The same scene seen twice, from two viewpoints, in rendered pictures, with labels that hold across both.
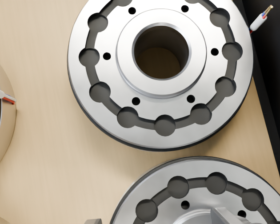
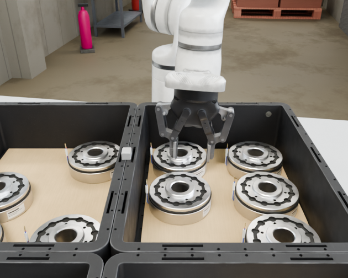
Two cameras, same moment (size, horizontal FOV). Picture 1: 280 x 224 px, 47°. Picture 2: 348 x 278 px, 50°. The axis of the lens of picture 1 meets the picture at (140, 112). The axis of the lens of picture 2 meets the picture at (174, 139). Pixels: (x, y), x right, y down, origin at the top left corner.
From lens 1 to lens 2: 0.58 m
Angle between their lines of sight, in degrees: 68
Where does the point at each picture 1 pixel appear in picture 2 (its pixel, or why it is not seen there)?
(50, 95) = (220, 203)
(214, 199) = (174, 162)
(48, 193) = (223, 182)
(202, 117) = (170, 177)
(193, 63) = (170, 182)
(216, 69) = (163, 183)
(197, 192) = (178, 164)
